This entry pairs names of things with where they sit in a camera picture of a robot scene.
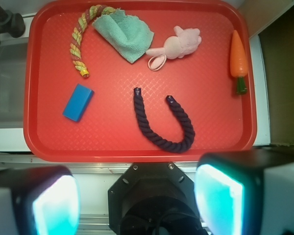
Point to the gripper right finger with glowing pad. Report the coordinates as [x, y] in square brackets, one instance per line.
[247, 192]

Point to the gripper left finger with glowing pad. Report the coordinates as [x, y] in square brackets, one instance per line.
[39, 201]

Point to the blue rectangular block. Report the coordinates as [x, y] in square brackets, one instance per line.
[78, 103]

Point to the orange toy carrot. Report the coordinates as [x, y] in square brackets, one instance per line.
[238, 63]

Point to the red plastic tray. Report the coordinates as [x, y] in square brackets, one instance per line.
[108, 130]

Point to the stainless steel sink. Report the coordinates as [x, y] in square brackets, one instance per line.
[12, 82]

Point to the pink plush bunny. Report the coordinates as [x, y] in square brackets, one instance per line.
[183, 43]

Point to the black sink faucet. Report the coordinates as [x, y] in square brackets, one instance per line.
[11, 23]

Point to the teal green cloth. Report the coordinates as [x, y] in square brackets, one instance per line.
[127, 34]

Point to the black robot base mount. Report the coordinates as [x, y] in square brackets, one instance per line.
[153, 199]

